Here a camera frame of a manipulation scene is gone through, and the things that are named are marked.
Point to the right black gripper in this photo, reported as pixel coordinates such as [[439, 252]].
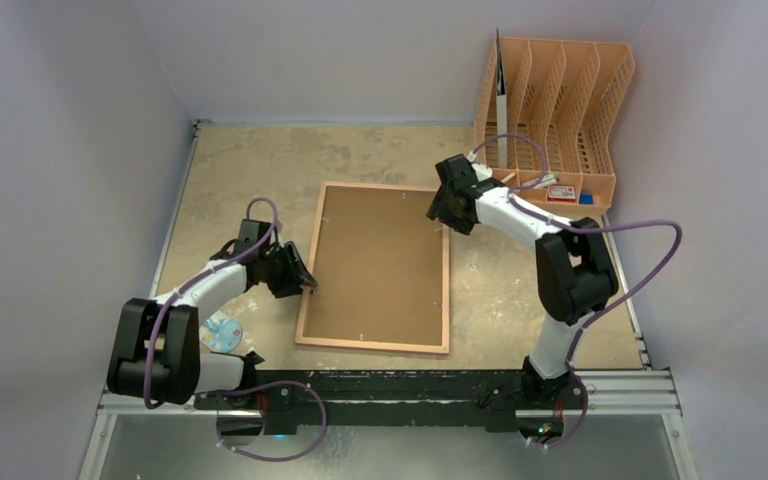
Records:
[[448, 201]]

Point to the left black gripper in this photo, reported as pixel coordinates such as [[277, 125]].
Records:
[[296, 276]]

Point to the brown frame backing board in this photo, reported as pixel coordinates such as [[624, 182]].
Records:
[[377, 265]]

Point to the pink wooden picture frame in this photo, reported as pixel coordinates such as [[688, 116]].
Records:
[[371, 346]]

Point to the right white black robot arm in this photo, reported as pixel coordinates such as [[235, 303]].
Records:
[[575, 274]]

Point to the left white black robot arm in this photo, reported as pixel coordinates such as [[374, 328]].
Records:
[[156, 353]]

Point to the blue tape dispenser pack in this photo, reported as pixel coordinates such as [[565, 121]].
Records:
[[221, 333]]

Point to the white red glue stick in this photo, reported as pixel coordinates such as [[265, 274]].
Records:
[[542, 182]]

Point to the red white small box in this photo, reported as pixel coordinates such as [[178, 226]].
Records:
[[561, 193]]

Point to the white folder in organizer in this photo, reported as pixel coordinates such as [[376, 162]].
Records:
[[501, 107]]

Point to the orange plastic file organizer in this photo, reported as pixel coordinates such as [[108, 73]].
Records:
[[563, 98]]

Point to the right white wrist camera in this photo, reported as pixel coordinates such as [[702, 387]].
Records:
[[481, 170]]

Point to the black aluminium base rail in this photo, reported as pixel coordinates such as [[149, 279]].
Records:
[[495, 400]]

